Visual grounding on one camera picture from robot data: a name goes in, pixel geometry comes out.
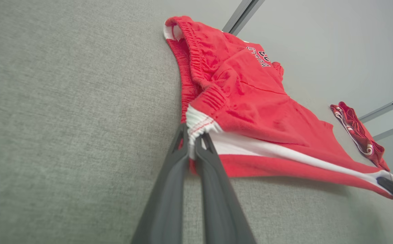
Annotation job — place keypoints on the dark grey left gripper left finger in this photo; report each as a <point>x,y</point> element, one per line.
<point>164,203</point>

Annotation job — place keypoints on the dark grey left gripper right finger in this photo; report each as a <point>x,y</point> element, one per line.
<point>221,210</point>

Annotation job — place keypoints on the red basketball jersey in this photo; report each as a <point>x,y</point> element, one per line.
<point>359,135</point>

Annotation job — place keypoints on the red shorts with white stripe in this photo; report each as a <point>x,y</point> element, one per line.
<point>250,101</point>

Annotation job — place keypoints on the grey metal side frame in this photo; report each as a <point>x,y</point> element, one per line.
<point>389,117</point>

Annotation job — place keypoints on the grey partition post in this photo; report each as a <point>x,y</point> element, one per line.
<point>242,15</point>

